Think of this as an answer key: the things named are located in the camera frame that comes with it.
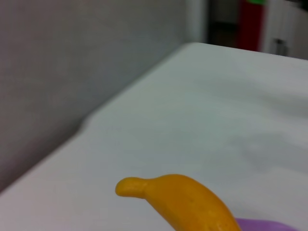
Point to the yellow banana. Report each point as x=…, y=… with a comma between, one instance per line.
x=192, y=202

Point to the purple wavy plastic bowl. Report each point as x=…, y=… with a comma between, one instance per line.
x=269, y=225

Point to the red upright object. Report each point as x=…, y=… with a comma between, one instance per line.
x=251, y=24

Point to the white pillar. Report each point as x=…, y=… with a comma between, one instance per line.
x=196, y=21

